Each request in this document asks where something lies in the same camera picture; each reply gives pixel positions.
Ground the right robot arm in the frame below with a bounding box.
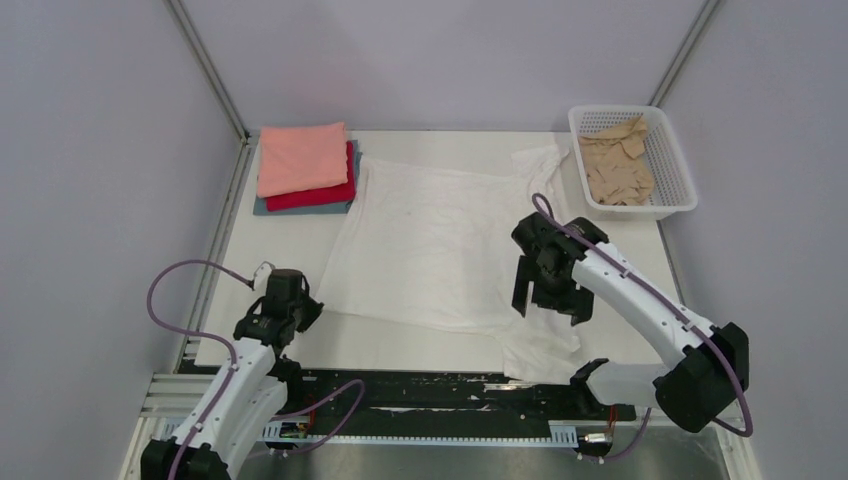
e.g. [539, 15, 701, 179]
[511, 212, 753, 437]

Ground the white t-shirt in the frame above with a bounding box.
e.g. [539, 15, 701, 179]
[317, 146, 580, 384]

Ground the right aluminium frame post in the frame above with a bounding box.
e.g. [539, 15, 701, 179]
[648, 0, 724, 108]

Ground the white plastic laundry basket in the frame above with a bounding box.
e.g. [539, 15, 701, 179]
[568, 105, 698, 221]

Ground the white slotted cable duct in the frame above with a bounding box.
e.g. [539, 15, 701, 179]
[158, 419, 579, 448]

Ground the folded red t-shirt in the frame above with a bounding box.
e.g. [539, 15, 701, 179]
[265, 140, 357, 213]

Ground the folded teal t-shirt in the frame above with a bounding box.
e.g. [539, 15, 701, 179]
[252, 139, 364, 218]

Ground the aluminium frame post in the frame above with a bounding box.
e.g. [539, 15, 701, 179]
[648, 0, 724, 108]
[163, 0, 250, 143]

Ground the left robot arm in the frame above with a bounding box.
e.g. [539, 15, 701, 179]
[140, 262, 323, 479]

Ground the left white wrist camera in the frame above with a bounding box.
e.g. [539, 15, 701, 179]
[252, 261, 276, 292]

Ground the folded salmon pink t-shirt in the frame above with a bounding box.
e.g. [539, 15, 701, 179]
[257, 122, 348, 198]

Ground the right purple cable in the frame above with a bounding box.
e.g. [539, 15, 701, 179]
[531, 192, 755, 464]

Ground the left aluminium frame post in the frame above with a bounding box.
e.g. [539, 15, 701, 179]
[163, 0, 250, 143]

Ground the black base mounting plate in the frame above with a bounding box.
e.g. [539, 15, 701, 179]
[278, 368, 637, 439]

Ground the beige t-shirt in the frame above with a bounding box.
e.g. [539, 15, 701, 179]
[578, 116, 655, 207]

